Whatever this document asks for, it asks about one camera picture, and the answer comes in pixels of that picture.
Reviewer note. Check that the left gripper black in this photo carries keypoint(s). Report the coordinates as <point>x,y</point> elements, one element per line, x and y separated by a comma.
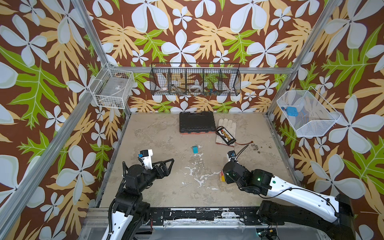
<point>165,172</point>

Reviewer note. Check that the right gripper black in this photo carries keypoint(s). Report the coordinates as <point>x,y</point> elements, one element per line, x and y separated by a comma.
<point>229,169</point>

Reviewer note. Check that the teal block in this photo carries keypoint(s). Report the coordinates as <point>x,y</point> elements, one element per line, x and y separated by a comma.
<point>195,149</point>

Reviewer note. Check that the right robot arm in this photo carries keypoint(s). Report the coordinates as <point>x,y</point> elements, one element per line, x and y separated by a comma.
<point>284,202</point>

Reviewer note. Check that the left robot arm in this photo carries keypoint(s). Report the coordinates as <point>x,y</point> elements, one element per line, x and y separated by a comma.
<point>127,212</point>

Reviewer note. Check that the black battery holder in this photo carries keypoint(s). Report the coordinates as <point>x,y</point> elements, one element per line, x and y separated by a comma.
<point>224,137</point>

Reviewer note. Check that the black tool case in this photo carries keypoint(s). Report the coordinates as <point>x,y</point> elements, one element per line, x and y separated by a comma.
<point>197,123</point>

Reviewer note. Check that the beige work glove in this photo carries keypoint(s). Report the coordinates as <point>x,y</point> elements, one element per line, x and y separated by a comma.
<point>230,125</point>

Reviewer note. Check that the blue object in basket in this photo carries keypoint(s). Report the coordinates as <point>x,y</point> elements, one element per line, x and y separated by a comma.
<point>292,111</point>

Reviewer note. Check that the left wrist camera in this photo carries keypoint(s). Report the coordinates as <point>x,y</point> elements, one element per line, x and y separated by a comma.
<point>145,158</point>

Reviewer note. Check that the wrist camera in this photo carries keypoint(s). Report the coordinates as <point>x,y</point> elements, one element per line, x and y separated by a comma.
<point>145,158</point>
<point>232,156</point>

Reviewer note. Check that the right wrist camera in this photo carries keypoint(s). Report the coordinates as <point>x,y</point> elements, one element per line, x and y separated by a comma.
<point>232,156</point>

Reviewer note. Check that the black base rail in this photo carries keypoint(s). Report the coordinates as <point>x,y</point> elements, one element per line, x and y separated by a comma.
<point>247,216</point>

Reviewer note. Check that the black wire basket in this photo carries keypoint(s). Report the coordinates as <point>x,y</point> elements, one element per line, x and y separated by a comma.
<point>208,79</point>

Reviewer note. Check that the white wire basket right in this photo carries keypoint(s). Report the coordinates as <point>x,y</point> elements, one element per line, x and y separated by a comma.
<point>316,115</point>

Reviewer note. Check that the white wire basket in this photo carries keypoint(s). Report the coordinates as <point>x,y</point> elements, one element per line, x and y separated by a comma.
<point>112,87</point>
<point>316,115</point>

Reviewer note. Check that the white wire basket left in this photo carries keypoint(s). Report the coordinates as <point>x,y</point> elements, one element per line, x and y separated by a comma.
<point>112,87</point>

